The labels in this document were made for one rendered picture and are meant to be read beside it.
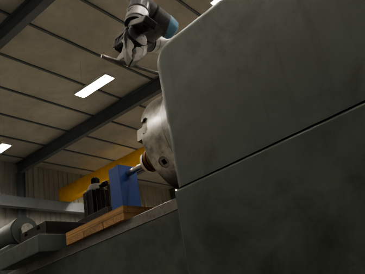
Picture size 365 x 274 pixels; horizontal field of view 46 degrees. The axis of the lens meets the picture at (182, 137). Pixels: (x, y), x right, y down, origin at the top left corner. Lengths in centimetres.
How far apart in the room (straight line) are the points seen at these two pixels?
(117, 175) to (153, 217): 39
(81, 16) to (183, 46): 987
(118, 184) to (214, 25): 68
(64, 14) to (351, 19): 1019
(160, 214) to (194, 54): 41
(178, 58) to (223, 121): 23
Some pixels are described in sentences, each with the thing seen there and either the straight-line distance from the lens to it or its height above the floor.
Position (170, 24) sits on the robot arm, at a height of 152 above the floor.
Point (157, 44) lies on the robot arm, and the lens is 165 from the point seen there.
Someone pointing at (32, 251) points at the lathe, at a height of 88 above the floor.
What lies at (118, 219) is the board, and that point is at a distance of 122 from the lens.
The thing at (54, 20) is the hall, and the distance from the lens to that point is 1102.
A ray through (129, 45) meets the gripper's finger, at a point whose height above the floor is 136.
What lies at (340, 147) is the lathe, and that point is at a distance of 77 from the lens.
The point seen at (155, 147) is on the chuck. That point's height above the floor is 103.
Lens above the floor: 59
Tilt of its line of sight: 23 degrees up
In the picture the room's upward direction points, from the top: 11 degrees counter-clockwise
